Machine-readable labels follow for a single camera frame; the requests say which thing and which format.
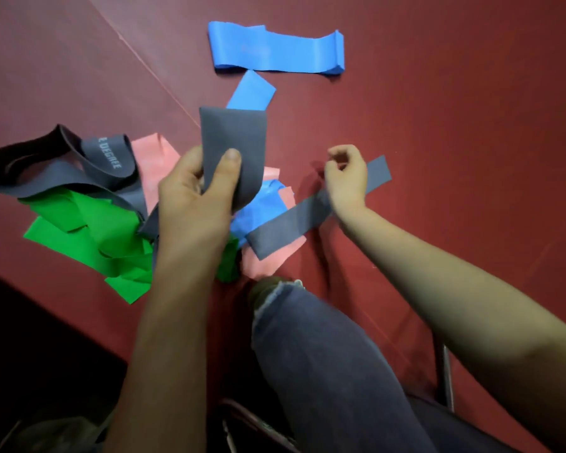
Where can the person's left hand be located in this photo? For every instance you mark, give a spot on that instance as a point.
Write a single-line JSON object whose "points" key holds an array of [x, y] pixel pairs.
{"points": [[188, 221]]}

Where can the person's right hand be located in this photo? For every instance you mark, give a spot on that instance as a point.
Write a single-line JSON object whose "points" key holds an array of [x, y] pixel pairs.
{"points": [[349, 188]]}

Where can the person's right thumb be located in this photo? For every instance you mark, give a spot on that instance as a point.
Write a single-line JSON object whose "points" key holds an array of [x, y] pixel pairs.
{"points": [[331, 176]]}

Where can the person's left thumb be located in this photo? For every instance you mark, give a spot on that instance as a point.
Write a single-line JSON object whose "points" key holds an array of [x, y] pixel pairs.
{"points": [[224, 176]]}

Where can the person's left forearm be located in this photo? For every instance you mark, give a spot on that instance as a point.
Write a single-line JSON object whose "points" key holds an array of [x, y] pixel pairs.
{"points": [[170, 353]]}

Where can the person's right forearm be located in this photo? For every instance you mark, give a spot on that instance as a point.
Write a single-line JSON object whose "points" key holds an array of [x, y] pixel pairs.
{"points": [[453, 301]]}

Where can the pink resistance band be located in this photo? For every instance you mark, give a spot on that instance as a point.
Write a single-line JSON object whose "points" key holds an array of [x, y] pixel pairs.
{"points": [[153, 158]]}

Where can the dark grey printed resistance band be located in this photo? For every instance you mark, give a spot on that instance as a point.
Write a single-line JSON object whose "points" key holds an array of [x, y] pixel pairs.
{"points": [[108, 158]]}

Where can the green resistance band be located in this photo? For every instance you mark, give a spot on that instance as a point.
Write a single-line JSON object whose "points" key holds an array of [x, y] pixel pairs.
{"points": [[99, 226]]}

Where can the folded blue resistance band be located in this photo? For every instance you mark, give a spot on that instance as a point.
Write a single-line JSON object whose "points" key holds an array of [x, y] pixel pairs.
{"points": [[273, 49]]}

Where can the person's leg in blue jeans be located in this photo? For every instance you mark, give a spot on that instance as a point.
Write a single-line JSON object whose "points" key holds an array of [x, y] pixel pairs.
{"points": [[330, 367]]}

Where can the metal chair frame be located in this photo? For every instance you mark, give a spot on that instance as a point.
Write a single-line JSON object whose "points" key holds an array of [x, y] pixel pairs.
{"points": [[445, 372]]}

